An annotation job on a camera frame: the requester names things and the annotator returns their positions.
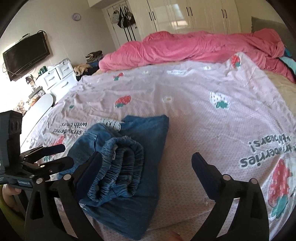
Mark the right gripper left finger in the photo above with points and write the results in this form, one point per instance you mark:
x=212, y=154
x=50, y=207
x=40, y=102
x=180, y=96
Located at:
x=43, y=221

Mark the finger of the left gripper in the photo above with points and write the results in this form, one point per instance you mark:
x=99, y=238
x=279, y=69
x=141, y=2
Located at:
x=38, y=153
x=48, y=168

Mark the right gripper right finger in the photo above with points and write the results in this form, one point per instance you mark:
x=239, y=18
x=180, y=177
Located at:
x=250, y=221

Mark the blue denim pants lace hem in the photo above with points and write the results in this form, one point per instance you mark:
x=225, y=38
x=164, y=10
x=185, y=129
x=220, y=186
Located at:
x=121, y=188

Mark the person left hand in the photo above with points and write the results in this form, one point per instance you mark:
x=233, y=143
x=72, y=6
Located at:
x=9, y=194

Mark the person right hand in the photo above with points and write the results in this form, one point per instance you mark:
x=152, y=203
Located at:
x=175, y=237

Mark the olive green jacket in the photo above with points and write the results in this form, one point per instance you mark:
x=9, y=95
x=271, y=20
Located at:
x=14, y=220

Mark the white round chair back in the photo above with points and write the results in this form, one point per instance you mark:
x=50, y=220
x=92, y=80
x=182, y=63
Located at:
x=34, y=114

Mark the white drawer cabinet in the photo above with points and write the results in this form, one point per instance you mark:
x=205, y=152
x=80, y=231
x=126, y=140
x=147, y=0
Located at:
x=58, y=80

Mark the pink strawberry print quilt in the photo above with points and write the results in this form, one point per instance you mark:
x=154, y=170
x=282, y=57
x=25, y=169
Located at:
x=233, y=116

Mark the clothes pile on chair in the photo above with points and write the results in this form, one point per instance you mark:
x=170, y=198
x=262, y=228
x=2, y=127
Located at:
x=92, y=60

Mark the beige bed sheet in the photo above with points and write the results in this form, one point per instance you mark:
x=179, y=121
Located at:
x=285, y=88

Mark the hanging bags on rack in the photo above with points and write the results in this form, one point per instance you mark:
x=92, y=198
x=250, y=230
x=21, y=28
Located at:
x=125, y=20

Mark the floral teal red pillow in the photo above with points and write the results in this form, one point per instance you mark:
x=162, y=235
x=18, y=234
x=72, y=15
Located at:
x=288, y=60

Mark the hot pink comforter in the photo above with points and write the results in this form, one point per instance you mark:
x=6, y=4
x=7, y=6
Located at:
x=263, y=47

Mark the black wall television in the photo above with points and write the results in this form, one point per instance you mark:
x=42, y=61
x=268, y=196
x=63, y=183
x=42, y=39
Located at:
x=25, y=54

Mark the purple wall clock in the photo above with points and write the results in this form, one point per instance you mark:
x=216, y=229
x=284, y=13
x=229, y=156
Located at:
x=76, y=16

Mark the white wardrobe with handles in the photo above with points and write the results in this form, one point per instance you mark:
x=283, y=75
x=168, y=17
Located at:
x=176, y=17

